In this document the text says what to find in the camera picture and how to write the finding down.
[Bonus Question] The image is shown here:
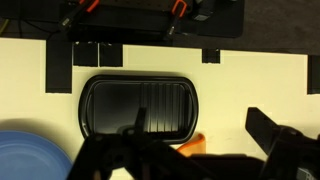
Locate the orange handled clamp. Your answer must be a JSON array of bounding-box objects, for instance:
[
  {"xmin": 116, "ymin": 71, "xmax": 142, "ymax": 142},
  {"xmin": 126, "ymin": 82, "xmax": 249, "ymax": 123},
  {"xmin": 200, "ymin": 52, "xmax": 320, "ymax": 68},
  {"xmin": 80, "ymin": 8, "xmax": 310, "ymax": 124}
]
[
  {"xmin": 58, "ymin": 0, "xmax": 101, "ymax": 32},
  {"xmin": 164, "ymin": 0, "xmax": 189, "ymax": 38}
]

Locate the black ridged grill tray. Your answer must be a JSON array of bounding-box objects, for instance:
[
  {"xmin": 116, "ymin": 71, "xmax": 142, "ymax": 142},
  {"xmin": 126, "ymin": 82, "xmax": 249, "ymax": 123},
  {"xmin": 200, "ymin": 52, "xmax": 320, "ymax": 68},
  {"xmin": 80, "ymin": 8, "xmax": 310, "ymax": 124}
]
[{"xmin": 78, "ymin": 74, "xmax": 200, "ymax": 145}]

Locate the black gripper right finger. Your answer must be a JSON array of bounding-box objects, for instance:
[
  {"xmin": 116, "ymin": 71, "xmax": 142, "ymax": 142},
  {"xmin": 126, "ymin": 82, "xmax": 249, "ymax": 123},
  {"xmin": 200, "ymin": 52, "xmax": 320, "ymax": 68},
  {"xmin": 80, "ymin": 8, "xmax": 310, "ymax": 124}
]
[{"xmin": 244, "ymin": 107, "xmax": 320, "ymax": 180}]

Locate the short black tape piece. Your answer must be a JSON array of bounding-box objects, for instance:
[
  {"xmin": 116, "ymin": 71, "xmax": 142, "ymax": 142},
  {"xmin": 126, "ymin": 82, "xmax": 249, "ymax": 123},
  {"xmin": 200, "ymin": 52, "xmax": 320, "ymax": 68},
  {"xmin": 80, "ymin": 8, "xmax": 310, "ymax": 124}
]
[
  {"xmin": 201, "ymin": 48, "xmax": 221, "ymax": 64},
  {"xmin": 72, "ymin": 42, "xmax": 99, "ymax": 67},
  {"xmin": 98, "ymin": 42, "xmax": 124, "ymax": 68}
]

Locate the blue round plate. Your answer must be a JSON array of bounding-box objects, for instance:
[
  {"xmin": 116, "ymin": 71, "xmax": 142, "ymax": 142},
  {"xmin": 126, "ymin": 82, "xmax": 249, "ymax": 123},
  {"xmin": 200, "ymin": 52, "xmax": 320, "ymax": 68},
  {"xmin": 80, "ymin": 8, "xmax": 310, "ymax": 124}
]
[{"xmin": 0, "ymin": 130, "xmax": 74, "ymax": 180}]

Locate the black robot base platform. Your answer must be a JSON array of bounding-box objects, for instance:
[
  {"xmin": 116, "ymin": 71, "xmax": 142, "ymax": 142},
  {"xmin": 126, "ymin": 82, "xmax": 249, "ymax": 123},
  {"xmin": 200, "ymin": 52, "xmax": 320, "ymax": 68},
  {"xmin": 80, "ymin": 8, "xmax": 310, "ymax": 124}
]
[{"xmin": 46, "ymin": 0, "xmax": 246, "ymax": 43}]

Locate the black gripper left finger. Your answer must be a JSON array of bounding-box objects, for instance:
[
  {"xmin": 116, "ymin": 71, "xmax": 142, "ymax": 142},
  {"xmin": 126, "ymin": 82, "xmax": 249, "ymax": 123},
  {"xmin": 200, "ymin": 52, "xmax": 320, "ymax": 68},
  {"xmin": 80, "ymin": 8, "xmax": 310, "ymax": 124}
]
[{"xmin": 68, "ymin": 107, "xmax": 214, "ymax": 180}]

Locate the orange cloth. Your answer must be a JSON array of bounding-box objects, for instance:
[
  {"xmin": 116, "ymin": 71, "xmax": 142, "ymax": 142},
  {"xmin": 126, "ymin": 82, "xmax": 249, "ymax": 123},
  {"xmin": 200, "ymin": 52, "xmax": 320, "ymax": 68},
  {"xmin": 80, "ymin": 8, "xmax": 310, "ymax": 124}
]
[{"xmin": 176, "ymin": 132, "xmax": 208, "ymax": 158}]

